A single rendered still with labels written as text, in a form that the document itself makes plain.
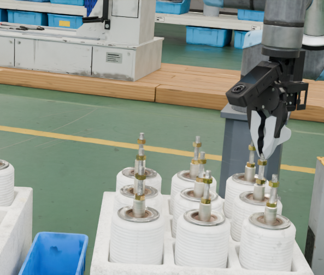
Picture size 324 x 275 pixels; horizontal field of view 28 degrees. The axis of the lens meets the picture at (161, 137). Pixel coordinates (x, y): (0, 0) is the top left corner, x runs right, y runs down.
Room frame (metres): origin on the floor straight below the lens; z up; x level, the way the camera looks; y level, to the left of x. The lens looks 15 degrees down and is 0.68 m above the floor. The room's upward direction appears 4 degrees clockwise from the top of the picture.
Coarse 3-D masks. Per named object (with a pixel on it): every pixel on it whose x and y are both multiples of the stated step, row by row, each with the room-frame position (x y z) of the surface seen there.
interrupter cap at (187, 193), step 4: (188, 188) 1.24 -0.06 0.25; (192, 188) 1.25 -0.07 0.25; (180, 192) 1.22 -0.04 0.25; (184, 192) 1.22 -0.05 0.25; (188, 192) 1.22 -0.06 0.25; (192, 192) 1.23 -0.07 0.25; (212, 192) 1.23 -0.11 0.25; (184, 196) 1.19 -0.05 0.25; (188, 196) 1.20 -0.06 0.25; (192, 196) 1.21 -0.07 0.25; (212, 196) 1.21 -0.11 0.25; (216, 196) 1.21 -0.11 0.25; (188, 200) 1.18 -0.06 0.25; (192, 200) 1.18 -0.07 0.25; (196, 200) 1.18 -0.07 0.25; (200, 200) 1.18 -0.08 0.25; (212, 200) 1.19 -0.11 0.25
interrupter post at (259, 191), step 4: (256, 184) 1.22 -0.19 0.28; (264, 184) 1.22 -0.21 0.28; (256, 188) 1.21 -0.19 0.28; (260, 188) 1.21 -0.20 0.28; (264, 188) 1.21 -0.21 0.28; (256, 192) 1.21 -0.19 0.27; (260, 192) 1.21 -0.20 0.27; (264, 192) 1.22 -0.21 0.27; (256, 196) 1.21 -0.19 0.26; (260, 196) 1.21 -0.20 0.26; (256, 200) 1.21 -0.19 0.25; (260, 200) 1.21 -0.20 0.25
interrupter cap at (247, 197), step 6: (246, 192) 1.25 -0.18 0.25; (252, 192) 1.25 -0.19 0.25; (240, 198) 1.21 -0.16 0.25; (246, 198) 1.21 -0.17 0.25; (252, 198) 1.22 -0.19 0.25; (264, 198) 1.23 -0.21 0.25; (276, 198) 1.22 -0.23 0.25; (252, 204) 1.19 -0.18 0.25; (258, 204) 1.18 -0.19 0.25; (264, 204) 1.18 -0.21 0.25
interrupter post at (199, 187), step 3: (195, 183) 1.21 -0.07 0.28; (198, 183) 1.20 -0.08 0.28; (201, 183) 1.20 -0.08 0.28; (204, 183) 1.21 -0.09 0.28; (195, 186) 1.21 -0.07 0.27; (198, 186) 1.20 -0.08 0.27; (201, 186) 1.20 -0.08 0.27; (195, 189) 1.21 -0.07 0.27; (198, 189) 1.20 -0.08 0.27; (201, 189) 1.20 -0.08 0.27; (195, 192) 1.21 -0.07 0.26; (198, 192) 1.20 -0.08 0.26; (201, 192) 1.20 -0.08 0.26; (195, 195) 1.21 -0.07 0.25; (198, 195) 1.20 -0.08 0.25; (201, 195) 1.20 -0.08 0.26
